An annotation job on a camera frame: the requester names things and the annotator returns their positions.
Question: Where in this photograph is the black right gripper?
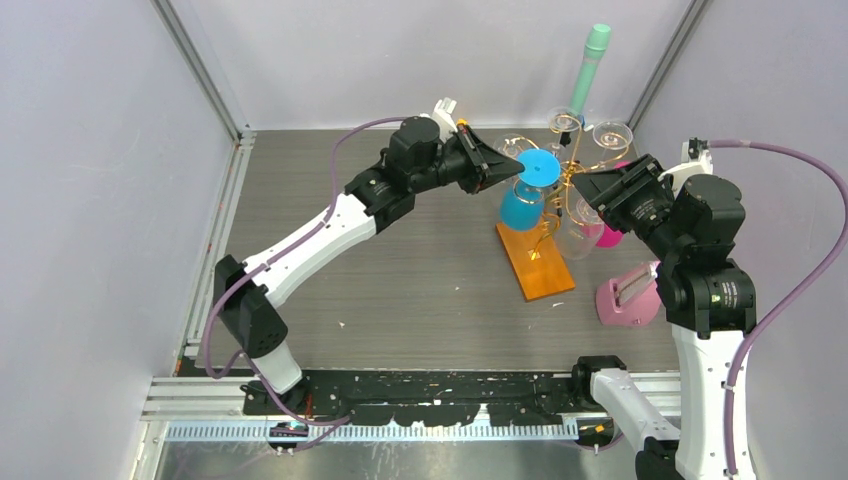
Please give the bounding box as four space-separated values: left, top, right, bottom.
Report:
569 152 688 259

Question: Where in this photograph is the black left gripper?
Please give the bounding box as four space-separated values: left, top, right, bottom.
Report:
409 123 523 195

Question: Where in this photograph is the clear patterned wine glass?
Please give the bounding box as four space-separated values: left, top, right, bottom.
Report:
554 194 605 260

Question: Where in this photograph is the blue plastic wine glass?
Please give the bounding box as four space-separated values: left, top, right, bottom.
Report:
499 149 561 232

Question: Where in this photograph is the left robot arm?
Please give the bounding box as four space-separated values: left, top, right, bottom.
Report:
207 116 525 414

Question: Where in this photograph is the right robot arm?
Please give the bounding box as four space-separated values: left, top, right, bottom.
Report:
570 155 756 479

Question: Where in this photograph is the pink plastic wine glass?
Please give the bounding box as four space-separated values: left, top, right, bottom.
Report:
594 161 632 250

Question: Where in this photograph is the orange wooden rack base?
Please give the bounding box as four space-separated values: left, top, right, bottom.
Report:
495 221 576 302

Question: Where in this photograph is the mint green tube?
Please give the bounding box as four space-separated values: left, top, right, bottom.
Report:
569 23 612 115

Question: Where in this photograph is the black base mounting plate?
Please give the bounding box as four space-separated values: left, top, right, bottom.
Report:
240 370 603 427

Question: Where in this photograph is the gold wire glass rack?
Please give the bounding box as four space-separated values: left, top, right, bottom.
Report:
539 124 628 240

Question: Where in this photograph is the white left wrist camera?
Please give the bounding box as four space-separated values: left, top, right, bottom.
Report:
430 97 458 142

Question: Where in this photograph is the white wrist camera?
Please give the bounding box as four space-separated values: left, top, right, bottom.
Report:
658 137 714 198
430 97 458 142

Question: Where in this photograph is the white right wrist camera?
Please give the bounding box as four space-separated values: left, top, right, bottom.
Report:
658 137 714 198

